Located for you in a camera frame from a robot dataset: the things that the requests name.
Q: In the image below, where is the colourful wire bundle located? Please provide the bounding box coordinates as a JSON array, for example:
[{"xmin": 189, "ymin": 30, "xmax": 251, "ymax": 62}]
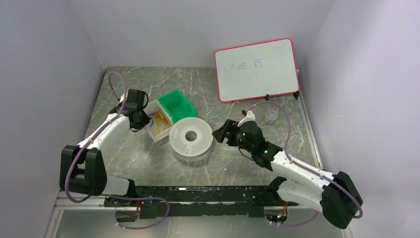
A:
[{"xmin": 148, "ymin": 111, "xmax": 170, "ymax": 135}]

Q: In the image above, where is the white filament spool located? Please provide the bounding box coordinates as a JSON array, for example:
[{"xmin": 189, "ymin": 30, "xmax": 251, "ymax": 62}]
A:
[{"xmin": 169, "ymin": 117, "xmax": 213, "ymax": 163}]

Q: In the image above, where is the green plastic bin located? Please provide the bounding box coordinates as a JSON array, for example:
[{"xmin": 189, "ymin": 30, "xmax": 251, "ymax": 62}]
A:
[{"xmin": 157, "ymin": 89, "xmax": 197, "ymax": 123}]

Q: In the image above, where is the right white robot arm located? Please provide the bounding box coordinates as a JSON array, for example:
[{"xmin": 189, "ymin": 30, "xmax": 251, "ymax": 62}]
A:
[{"xmin": 212, "ymin": 119, "xmax": 363, "ymax": 229}]

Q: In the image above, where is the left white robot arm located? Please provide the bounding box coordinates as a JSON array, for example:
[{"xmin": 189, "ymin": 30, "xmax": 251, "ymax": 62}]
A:
[{"xmin": 59, "ymin": 89, "xmax": 150, "ymax": 197}]

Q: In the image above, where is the red framed whiteboard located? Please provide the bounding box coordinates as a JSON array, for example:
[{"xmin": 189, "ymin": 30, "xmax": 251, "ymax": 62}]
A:
[{"xmin": 214, "ymin": 38, "xmax": 300, "ymax": 103}]

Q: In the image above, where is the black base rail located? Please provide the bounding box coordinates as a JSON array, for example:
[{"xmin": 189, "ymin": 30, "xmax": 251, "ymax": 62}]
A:
[{"xmin": 104, "ymin": 185, "xmax": 296, "ymax": 224}]

